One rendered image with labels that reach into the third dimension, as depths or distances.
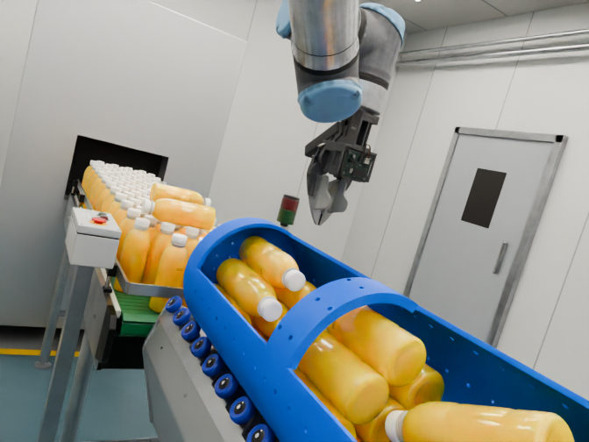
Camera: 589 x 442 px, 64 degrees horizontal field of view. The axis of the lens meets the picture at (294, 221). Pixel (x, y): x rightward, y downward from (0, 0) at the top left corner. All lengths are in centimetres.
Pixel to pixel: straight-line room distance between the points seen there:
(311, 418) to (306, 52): 45
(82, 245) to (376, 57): 80
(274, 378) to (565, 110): 434
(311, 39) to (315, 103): 10
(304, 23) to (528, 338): 415
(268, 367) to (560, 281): 390
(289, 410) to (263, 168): 514
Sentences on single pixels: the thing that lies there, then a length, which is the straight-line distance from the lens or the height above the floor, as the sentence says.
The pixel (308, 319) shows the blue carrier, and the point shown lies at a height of 118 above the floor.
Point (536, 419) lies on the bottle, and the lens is 53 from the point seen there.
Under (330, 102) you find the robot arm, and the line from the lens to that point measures 67.
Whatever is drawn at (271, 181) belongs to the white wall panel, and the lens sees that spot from 576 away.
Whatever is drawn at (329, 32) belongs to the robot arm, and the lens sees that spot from 60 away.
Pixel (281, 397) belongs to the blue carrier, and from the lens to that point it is 65.
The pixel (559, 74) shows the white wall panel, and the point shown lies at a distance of 498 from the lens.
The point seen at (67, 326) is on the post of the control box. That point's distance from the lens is 139.
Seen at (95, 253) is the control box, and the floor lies 103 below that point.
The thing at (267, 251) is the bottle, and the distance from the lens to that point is 96.
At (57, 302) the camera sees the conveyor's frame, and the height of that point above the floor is 36.
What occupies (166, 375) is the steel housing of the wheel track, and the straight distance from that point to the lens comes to 110.
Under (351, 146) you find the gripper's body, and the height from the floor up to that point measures 143.
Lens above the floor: 138
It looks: 7 degrees down
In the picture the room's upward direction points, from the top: 16 degrees clockwise
